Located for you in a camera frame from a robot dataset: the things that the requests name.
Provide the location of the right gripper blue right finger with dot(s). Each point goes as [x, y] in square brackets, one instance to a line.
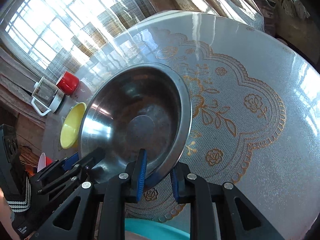
[180, 189]

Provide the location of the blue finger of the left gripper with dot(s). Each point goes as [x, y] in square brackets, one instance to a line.
[69, 162]
[86, 164]

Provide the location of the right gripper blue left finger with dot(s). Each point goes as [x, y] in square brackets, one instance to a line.
[135, 183]

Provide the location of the red plastic bowl white inside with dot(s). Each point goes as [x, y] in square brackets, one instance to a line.
[43, 162]

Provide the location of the yellow plastic bowl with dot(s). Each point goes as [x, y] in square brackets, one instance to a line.
[71, 126]

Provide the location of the teal round tray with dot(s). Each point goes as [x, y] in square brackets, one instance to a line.
[153, 230]

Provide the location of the stainless steel bowl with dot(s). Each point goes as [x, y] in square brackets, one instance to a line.
[145, 106]

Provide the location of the left hand striped glove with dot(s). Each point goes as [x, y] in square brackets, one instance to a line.
[14, 205]

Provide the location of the white glass electric kettle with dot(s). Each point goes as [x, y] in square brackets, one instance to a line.
[46, 97]

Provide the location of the red mug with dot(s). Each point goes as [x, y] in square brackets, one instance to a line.
[68, 83]

